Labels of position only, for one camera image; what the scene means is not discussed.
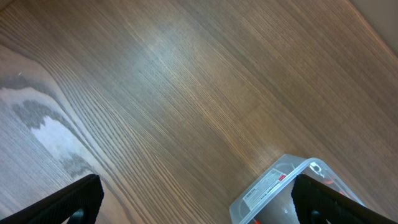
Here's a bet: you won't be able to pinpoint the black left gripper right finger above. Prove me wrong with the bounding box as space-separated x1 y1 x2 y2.
291 174 397 224

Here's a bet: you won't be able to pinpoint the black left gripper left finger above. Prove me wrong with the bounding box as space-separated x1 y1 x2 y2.
1 174 104 224

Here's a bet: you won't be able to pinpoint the orange black pliers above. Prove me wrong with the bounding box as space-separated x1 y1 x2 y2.
310 162 346 196

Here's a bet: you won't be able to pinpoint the clear plastic container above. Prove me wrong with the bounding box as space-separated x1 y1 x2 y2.
229 154 362 224

